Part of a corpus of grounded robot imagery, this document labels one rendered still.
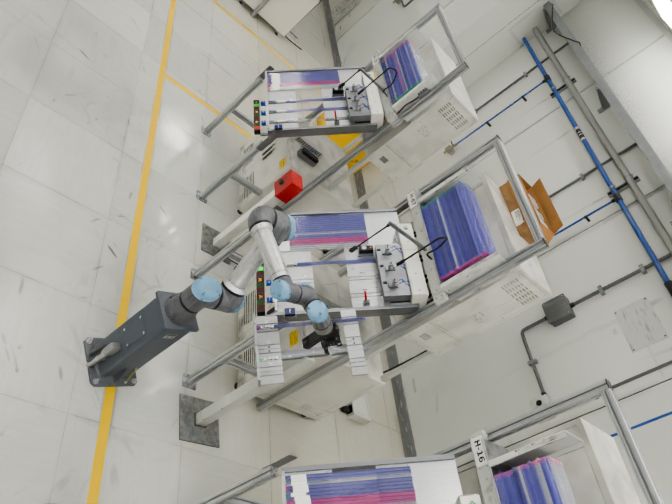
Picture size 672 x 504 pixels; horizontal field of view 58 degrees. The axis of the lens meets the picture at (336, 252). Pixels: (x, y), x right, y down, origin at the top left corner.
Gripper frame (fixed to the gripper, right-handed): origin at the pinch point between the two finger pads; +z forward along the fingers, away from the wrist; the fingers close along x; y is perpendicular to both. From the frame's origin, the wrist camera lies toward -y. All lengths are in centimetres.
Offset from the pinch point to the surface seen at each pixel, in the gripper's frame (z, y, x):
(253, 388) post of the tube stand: 35, -43, 9
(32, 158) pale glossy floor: -29, -138, 137
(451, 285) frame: 17, 61, 29
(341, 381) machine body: 90, -6, 29
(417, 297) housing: 27, 45, 33
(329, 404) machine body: 115, -18, 28
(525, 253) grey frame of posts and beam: 2, 94, 27
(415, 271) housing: 26, 47, 48
